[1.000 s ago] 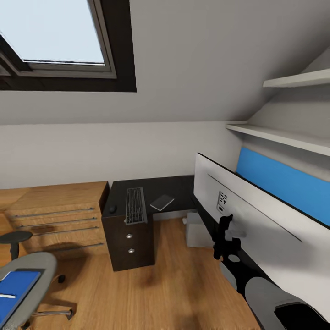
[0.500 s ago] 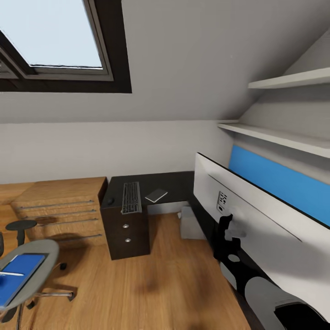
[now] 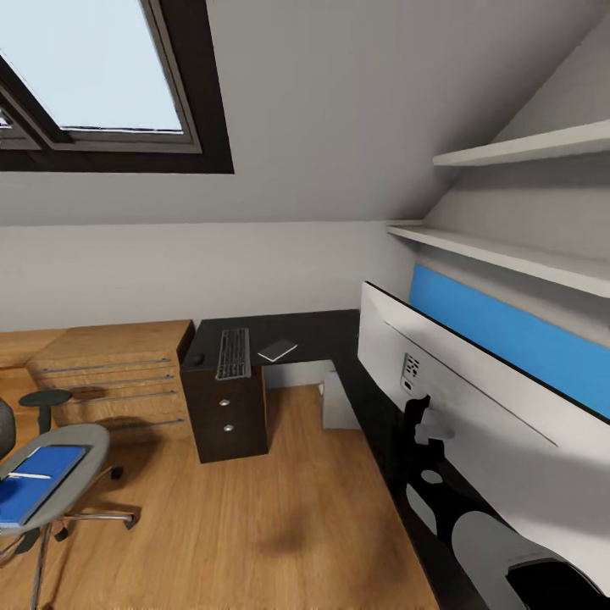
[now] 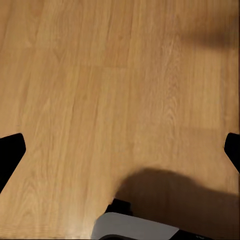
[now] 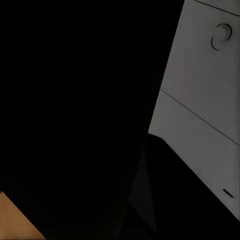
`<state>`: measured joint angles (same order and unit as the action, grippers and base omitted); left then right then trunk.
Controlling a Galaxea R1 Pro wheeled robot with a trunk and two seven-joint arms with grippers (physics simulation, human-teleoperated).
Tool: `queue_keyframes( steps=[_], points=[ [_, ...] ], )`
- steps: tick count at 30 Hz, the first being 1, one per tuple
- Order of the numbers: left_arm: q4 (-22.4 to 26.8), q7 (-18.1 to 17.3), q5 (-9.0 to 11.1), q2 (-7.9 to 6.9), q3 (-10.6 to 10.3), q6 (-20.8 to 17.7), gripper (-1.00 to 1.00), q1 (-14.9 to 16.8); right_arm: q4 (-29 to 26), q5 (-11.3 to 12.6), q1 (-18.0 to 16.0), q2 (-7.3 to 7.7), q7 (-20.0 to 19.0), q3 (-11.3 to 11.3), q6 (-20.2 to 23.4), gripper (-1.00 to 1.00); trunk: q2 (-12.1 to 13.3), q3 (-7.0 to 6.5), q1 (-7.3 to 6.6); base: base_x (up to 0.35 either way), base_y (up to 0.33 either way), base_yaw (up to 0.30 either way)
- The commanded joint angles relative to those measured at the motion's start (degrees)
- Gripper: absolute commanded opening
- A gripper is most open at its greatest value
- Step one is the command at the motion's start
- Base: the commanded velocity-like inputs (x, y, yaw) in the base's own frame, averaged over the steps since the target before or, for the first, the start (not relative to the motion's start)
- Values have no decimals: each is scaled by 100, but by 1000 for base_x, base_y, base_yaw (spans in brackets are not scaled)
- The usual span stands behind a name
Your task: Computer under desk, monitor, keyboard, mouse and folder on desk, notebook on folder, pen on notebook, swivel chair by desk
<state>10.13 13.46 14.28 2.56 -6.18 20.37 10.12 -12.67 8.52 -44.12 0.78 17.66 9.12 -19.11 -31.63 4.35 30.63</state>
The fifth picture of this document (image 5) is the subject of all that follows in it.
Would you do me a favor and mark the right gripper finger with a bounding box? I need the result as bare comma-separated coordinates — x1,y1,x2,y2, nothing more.
143,133,240,240

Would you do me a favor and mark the monitor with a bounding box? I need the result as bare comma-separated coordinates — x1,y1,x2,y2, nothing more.
0,0,240,240

